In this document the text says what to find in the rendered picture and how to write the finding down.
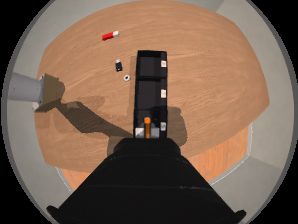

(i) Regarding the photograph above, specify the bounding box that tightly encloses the black three-compartment bin rack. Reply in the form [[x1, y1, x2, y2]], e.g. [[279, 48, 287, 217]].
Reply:
[[133, 50, 168, 138]]

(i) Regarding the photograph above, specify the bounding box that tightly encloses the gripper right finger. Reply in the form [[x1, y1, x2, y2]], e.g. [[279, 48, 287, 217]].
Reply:
[[150, 123, 159, 138]]

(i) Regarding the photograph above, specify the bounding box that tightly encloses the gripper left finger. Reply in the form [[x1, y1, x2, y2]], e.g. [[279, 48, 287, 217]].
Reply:
[[135, 123, 146, 138]]

